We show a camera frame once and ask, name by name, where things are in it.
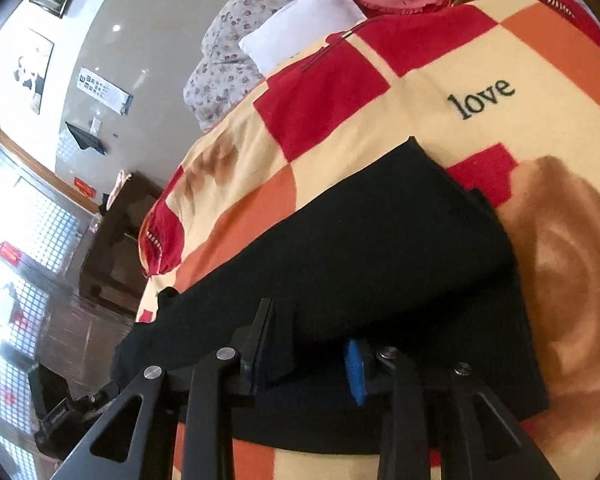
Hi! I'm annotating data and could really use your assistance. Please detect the dark wooden table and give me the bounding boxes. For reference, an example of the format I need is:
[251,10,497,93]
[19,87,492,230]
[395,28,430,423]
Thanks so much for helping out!
[79,171,166,316]

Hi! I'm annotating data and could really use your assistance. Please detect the white pillow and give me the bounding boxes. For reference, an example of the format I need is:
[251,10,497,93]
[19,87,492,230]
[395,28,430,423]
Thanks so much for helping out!
[238,0,368,75]

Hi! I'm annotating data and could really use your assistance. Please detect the black pants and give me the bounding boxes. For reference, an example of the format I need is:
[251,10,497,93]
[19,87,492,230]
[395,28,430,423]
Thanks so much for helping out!
[111,136,551,453]

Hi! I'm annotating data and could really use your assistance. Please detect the dark hanging cloth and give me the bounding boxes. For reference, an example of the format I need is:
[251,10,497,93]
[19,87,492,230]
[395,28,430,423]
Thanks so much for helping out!
[65,121,106,156]

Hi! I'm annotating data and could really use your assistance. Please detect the panda wall poster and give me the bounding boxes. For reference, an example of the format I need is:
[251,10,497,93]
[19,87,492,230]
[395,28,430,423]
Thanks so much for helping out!
[14,30,55,113]

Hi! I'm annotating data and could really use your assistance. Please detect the glass block window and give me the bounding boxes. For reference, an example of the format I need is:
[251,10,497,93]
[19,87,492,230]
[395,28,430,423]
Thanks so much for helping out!
[0,130,101,461]

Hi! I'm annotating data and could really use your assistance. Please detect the pink towel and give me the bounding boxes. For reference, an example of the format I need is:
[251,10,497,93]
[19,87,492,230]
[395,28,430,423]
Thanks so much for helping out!
[111,169,133,208]

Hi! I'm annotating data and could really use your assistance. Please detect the red and cream printed blanket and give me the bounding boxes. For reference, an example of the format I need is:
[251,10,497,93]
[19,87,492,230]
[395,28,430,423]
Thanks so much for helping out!
[135,0,600,480]

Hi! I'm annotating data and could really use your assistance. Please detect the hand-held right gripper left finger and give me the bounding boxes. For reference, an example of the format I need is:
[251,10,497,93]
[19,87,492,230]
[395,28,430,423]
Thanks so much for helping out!
[49,298,296,480]

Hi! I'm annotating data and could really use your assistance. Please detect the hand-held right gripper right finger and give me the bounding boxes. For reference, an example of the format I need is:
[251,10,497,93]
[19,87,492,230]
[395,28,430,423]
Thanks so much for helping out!
[345,338,563,480]

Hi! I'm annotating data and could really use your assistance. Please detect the floral grey quilt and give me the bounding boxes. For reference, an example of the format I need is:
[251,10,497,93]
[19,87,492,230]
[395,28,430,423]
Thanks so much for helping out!
[183,0,353,133]

